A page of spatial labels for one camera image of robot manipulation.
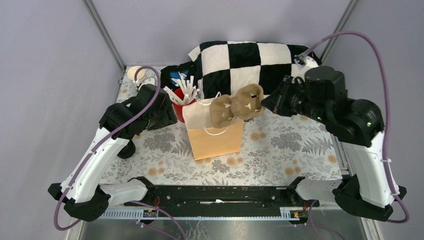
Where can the black blue printed cloth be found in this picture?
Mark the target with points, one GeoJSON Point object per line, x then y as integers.
{"type": "Point", "coordinates": [170, 75]}

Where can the white brown paper bag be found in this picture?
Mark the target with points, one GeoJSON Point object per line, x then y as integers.
{"type": "Point", "coordinates": [206, 140]}

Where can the left aluminium frame post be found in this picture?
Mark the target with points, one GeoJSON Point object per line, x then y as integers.
{"type": "Point", "coordinates": [101, 27]}

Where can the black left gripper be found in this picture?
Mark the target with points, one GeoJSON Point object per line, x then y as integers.
{"type": "Point", "coordinates": [169, 116]}

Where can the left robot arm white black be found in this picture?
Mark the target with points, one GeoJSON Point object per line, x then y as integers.
{"type": "Point", "coordinates": [84, 197]}

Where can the floral patterned table mat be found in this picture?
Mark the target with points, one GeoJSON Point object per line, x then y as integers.
{"type": "Point", "coordinates": [274, 151]}

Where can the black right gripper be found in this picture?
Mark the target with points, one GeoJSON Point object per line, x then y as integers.
{"type": "Point", "coordinates": [277, 103]}

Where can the red cup holder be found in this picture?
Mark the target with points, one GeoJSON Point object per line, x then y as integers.
{"type": "Point", "coordinates": [179, 108]}

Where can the right aluminium frame post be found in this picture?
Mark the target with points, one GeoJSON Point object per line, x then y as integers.
{"type": "Point", "coordinates": [347, 14]}

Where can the stack of paper cups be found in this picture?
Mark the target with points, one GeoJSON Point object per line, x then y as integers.
{"type": "Point", "coordinates": [136, 76]}

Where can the aluminium frame post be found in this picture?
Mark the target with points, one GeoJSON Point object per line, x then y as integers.
{"type": "Point", "coordinates": [347, 14]}
{"type": "Point", "coordinates": [101, 27]}

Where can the brown pulp cup carrier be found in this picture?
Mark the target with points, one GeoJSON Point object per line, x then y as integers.
{"type": "Point", "coordinates": [244, 105]}

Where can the black white checkered blanket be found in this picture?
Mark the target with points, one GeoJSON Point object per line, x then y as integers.
{"type": "Point", "coordinates": [227, 66]}

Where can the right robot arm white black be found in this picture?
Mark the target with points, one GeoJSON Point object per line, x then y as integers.
{"type": "Point", "coordinates": [367, 190]}

